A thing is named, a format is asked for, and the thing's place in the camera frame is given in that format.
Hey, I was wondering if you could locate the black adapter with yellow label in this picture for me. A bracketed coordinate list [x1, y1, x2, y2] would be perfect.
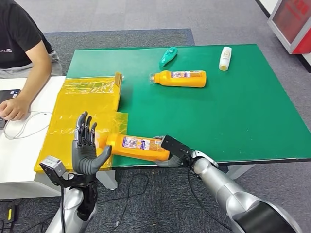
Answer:
[6, 205, 19, 224]

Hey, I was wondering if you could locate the orange bottle with label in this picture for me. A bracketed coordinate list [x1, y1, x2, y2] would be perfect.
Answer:
[98, 133, 171, 162]
[149, 70, 207, 88]

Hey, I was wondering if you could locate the green table mat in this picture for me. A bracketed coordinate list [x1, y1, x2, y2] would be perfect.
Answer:
[66, 44, 311, 169]

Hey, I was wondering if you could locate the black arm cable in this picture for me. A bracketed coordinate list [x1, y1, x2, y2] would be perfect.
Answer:
[187, 167, 232, 232]
[60, 186, 66, 233]

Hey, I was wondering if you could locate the black laptop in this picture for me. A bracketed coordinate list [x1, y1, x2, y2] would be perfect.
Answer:
[0, 89, 21, 129]

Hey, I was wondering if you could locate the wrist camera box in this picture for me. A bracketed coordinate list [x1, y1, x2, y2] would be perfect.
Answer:
[39, 156, 67, 187]
[161, 135, 192, 162]

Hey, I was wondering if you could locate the white cable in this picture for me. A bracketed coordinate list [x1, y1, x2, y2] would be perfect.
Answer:
[2, 111, 53, 140]

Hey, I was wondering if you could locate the person's left hand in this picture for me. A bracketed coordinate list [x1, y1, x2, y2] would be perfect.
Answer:
[0, 96, 30, 121]

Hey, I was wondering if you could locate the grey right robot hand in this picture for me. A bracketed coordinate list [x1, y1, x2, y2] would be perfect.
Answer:
[154, 135, 186, 168]

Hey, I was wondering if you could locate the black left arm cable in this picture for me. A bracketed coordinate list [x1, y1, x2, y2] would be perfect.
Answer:
[60, 186, 66, 233]

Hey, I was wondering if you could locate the black floor cable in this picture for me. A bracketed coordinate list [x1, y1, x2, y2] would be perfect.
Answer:
[97, 173, 150, 233]

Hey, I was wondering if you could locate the white table leg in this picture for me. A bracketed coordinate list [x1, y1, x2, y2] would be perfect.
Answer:
[226, 165, 256, 180]
[96, 170, 119, 191]

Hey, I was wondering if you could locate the person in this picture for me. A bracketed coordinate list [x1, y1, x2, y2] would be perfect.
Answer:
[0, 0, 63, 121]

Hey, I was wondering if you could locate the white plastic bottle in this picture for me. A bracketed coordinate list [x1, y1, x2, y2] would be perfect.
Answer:
[219, 46, 232, 72]

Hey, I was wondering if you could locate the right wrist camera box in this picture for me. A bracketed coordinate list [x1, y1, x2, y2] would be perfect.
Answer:
[161, 135, 192, 162]

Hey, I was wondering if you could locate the yellow plastic film sheet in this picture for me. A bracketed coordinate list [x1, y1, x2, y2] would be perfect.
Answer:
[34, 76, 128, 173]

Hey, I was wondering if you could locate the green plastic bottle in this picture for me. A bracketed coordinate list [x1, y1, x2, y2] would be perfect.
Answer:
[159, 46, 178, 68]

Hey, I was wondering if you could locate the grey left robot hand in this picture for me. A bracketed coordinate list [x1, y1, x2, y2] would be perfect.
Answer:
[72, 111, 112, 176]

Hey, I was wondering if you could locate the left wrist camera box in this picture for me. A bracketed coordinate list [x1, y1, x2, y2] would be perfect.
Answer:
[39, 156, 67, 187]

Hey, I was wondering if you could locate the red and white cabinet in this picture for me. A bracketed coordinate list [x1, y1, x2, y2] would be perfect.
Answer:
[267, 0, 311, 55]

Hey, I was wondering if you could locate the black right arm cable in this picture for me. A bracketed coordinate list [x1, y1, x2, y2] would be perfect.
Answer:
[187, 167, 232, 232]

